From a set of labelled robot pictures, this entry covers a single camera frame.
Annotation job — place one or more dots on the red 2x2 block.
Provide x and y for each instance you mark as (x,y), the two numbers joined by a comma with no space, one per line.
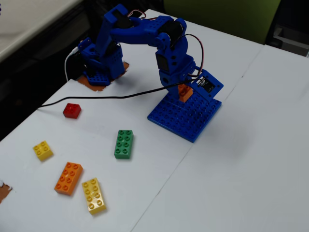
(72,110)

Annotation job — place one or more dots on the orange 2x2 block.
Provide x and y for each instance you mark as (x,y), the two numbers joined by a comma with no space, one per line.
(185,93)

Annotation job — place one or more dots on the yellow 2x4 block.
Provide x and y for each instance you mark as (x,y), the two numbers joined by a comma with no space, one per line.
(93,195)

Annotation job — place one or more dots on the white desk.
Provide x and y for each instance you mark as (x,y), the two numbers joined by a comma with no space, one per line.
(29,21)

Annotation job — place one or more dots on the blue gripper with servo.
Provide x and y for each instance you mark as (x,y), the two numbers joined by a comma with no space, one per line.
(169,79)

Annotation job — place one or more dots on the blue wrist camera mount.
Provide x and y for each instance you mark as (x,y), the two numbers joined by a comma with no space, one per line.
(208,84)

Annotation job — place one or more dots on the orange 2x4 block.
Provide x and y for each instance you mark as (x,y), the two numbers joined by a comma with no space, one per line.
(68,178)

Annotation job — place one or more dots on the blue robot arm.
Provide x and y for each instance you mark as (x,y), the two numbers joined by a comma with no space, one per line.
(135,36)

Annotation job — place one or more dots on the grey shelf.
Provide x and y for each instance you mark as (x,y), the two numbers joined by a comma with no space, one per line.
(289,39)

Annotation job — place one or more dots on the yellow 2x2 block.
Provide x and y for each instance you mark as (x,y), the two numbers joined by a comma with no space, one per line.
(43,150)

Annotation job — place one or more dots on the blue 8x8 base plate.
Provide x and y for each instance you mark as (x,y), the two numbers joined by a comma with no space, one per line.
(184,118)

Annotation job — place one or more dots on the green 2x4 block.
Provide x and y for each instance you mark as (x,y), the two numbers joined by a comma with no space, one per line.
(123,144)

